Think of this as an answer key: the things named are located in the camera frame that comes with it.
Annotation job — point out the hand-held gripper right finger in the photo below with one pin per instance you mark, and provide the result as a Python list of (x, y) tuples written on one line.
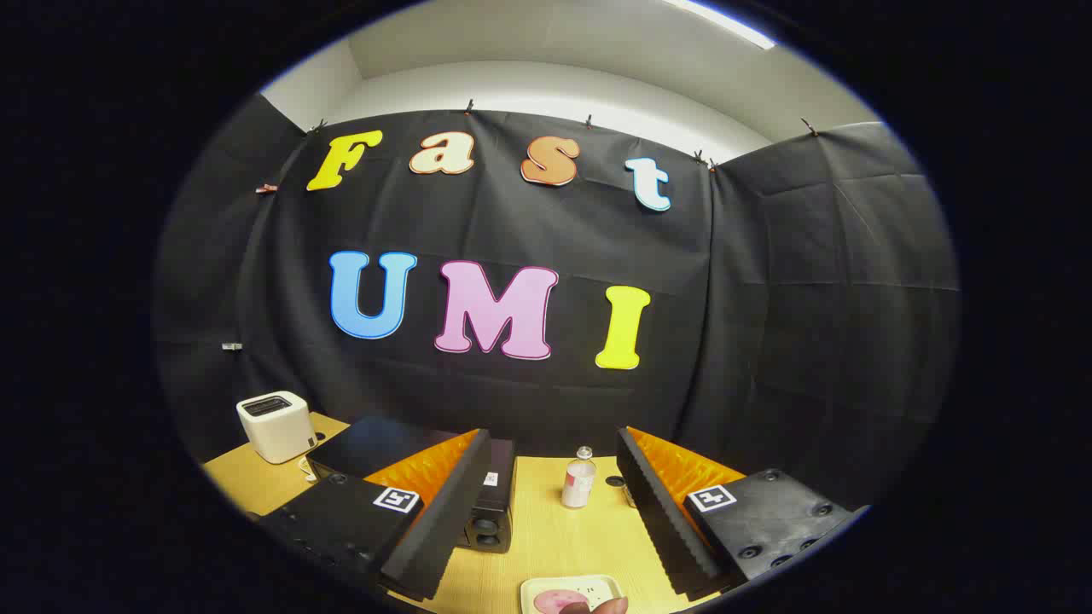
[(661, 520)]

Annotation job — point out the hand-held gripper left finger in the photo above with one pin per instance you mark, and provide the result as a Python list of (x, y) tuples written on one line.
[(444, 520)]

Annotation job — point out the black toaster oven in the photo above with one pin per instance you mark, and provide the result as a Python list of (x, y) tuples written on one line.
[(495, 512)]

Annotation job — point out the cream square plate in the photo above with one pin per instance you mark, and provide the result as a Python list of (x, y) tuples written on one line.
[(597, 587)]

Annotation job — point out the pink ham slice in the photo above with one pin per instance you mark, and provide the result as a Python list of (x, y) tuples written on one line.
[(550, 603)]

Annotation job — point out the white pop-up toaster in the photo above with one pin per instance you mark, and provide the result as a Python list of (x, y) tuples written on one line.
[(273, 426)]

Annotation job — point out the clear bottle with pink label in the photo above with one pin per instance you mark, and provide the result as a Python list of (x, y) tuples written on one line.
[(578, 488)]

